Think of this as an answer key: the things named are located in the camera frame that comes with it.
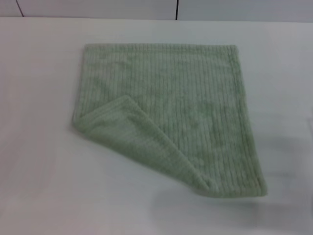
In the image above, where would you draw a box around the pale green ribbed towel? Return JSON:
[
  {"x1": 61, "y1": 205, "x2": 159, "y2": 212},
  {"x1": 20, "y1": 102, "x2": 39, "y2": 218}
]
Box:
[{"x1": 70, "y1": 43, "x2": 268, "y2": 198}]

